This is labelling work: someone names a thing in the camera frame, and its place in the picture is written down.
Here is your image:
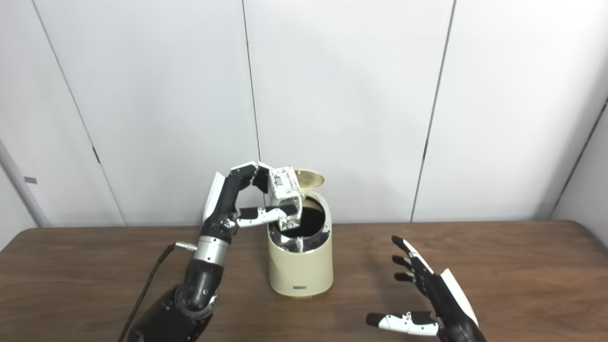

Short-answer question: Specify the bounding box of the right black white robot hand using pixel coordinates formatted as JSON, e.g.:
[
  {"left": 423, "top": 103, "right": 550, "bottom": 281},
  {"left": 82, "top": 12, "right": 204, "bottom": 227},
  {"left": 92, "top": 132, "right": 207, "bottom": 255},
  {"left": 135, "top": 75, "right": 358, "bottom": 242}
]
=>
[{"left": 366, "top": 236, "right": 487, "bottom": 342}]

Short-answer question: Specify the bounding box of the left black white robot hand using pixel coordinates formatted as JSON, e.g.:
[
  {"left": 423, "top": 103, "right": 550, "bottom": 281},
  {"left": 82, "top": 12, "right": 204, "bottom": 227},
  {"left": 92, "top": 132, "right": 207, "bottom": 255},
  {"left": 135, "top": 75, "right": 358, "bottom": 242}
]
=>
[{"left": 200, "top": 161, "right": 297, "bottom": 239}]

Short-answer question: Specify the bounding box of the small white green milk carton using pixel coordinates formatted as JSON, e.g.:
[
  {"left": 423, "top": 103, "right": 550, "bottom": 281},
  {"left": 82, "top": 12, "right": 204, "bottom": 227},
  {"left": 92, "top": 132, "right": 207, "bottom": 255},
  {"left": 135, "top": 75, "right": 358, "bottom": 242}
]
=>
[{"left": 267, "top": 166, "right": 304, "bottom": 232}]

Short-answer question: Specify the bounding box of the round cream bin lid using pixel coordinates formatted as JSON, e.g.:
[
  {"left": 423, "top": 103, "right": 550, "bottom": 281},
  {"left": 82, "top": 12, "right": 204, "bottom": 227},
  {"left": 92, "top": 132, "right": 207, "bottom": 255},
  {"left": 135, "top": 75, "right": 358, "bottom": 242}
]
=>
[{"left": 294, "top": 169, "right": 325, "bottom": 190}]

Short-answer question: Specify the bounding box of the cream-colored cylindrical bin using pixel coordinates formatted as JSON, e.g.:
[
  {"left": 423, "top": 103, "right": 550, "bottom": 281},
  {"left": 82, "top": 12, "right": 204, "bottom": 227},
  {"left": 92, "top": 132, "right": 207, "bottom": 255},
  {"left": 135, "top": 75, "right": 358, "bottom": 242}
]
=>
[{"left": 266, "top": 169, "right": 334, "bottom": 298}]

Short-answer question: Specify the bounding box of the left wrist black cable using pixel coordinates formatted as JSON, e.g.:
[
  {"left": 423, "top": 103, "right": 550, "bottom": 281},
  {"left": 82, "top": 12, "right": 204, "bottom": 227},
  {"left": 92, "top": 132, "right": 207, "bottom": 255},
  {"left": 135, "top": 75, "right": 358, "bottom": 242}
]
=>
[{"left": 117, "top": 242, "right": 198, "bottom": 342}]

